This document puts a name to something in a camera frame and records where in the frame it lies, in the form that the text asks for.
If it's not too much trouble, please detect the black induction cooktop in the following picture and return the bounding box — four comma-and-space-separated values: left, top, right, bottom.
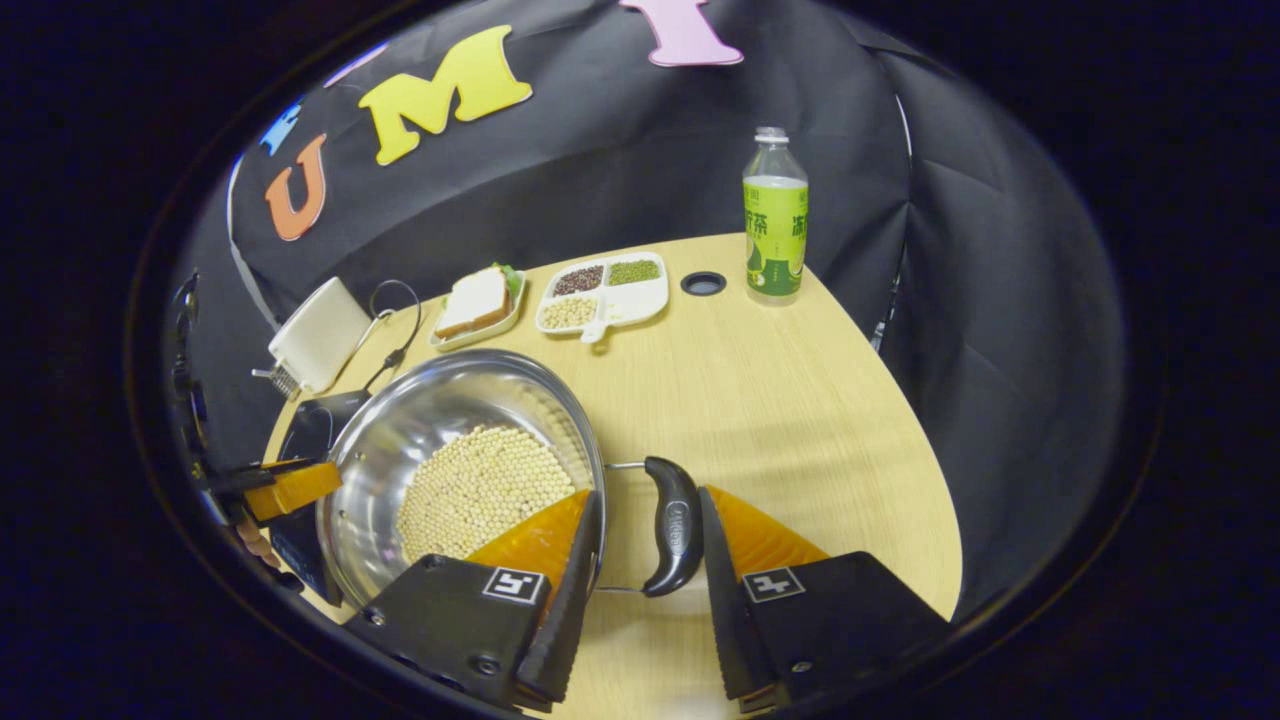
268, 390, 373, 606

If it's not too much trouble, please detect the white divided dish with beans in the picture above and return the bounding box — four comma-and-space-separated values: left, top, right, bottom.
535, 256, 670, 345

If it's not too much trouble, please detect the black power cable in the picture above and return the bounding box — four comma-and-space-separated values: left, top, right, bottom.
362, 280, 423, 393

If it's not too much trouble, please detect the white sandwich plate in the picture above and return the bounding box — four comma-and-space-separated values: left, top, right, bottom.
430, 270, 528, 353

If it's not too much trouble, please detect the green label drink bottle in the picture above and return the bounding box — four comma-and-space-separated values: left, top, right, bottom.
742, 127, 809, 304

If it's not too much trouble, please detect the sandwich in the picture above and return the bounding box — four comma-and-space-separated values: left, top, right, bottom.
435, 263, 523, 339

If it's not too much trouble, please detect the stainless steel pot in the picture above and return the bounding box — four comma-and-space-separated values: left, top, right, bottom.
316, 348, 706, 609

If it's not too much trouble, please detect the small metal wire holder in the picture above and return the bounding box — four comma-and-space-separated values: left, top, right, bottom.
252, 362, 303, 401

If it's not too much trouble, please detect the pile of soybeans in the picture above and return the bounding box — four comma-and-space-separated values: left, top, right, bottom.
396, 425, 577, 563

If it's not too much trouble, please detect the white toaster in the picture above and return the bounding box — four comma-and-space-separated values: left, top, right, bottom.
268, 277, 373, 396

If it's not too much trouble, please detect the black equipment stand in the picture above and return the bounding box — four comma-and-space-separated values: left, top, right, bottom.
170, 270, 211, 461

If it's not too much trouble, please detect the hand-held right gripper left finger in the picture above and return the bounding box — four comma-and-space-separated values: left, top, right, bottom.
345, 488, 606, 713

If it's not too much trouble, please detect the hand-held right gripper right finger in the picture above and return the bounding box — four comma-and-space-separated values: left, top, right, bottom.
697, 485, 951, 713

